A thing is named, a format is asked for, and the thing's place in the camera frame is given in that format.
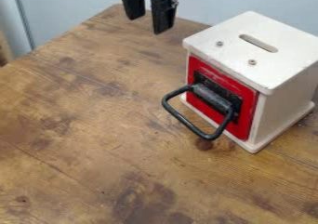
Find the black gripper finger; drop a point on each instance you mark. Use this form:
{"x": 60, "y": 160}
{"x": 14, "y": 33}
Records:
{"x": 163, "y": 10}
{"x": 135, "y": 8}

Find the red drawer with black handle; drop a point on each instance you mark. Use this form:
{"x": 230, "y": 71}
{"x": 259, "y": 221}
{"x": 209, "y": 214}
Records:
{"x": 223, "y": 99}

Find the white wooden box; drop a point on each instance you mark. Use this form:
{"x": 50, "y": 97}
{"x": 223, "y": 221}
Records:
{"x": 264, "y": 61}

